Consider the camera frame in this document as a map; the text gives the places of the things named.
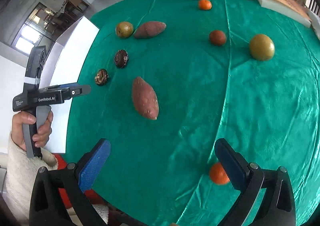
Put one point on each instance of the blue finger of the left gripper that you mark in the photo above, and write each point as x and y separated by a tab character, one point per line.
62	87

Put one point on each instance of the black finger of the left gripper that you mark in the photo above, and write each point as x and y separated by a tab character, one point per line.
78	90

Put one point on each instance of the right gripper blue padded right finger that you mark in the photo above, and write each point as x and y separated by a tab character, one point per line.
243	177

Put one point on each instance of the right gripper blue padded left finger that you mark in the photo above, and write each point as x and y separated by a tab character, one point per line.
79	177

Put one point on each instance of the large sweet potato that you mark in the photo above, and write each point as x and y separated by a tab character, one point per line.
144	99

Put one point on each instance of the small green-brown fruit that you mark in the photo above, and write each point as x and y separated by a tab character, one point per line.
124	29

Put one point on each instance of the small sweet potato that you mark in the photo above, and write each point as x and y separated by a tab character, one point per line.
149	29

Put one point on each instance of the dark red round fruit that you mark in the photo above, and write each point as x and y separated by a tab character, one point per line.
217	37

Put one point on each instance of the white fuzzy sleeve forearm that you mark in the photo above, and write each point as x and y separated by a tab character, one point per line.
21	174

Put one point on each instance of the person's left hand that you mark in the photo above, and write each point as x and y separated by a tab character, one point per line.
43	133

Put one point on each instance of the white box brown bottom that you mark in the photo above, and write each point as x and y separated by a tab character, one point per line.
60	76

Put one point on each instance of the green satin tablecloth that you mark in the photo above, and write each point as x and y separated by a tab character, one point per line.
158	170

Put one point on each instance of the small orange tangerine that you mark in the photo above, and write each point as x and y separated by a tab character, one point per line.
205	5

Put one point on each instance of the white foam board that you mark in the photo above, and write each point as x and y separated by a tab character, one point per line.
289	8

